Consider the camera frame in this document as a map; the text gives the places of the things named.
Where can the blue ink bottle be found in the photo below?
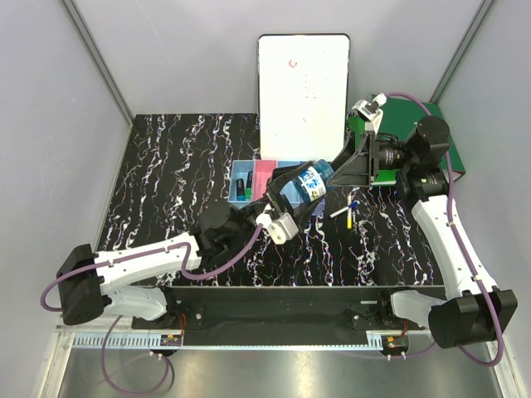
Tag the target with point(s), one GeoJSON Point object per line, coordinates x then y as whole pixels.
{"type": "Point", "coordinates": [301, 179]}

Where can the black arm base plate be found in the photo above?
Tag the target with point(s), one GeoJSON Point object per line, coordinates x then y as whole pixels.
{"type": "Point", "coordinates": [277, 316]}

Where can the green capped black highlighter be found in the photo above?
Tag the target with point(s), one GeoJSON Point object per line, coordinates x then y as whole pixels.
{"type": "Point", "coordinates": [249, 183]}

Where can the blue capped black highlighter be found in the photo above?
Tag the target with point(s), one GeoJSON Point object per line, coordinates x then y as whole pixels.
{"type": "Point", "coordinates": [240, 188]}

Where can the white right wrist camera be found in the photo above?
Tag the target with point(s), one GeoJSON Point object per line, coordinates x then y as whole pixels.
{"type": "Point", "coordinates": [371, 112]}

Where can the white dry-erase board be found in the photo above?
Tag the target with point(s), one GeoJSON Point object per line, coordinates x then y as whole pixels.
{"type": "Point", "coordinates": [302, 95]}

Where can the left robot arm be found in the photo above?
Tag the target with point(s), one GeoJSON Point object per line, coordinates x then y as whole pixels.
{"type": "Point", "coordinates": [91, 284]}

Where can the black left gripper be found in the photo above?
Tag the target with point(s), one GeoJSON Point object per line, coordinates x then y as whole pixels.
{"type": "Point", "coordinates": [277, 203]}

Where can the light blue bin right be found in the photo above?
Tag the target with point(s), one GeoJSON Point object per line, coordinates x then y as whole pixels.
{"type": "Point", "coordinates": [289, 189]}

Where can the light blue bin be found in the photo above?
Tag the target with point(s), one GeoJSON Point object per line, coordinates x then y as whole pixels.
{"type": "Point", "coordinates": [239, 169]}
{"type": "Point", "coordinates": [289, 189]}

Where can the yellow capped white marker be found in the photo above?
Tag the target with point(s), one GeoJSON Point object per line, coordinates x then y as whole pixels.
{"type": "Point", "coordinates": [350, 212]}

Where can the dark green ring binder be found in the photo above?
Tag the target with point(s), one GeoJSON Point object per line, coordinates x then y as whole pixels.
{"type": "Point", "coordinates": [399, 118]}

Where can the purple plastic bin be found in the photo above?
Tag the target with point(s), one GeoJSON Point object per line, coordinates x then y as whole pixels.
{"type": "Point", "coordinates": [316, 185]}

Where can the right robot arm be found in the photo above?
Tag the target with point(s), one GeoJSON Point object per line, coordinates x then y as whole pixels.
{"type": "Point", "coordinates": [474, 309]}

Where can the grey slotted cable duct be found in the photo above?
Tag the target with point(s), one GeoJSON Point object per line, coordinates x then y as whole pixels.
{"type": "Point", "coordinates": [139, 341]}

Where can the light blue bin left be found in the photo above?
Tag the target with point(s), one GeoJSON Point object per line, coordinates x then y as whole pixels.
{"type": "Point", "coordinates": [239, 169]}

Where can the blue capped white marker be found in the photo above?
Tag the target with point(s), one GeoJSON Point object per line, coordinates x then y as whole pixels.
{"type": "Point", "coordinates": [342, 212]}

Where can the pink plastic bin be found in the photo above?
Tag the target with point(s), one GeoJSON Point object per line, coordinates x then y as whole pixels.
{"type": "Point", "coordinates": [262, 172]}

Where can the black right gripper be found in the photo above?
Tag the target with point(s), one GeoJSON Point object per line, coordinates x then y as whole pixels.
{"type": "Point", "coordinates": [361, 169]}

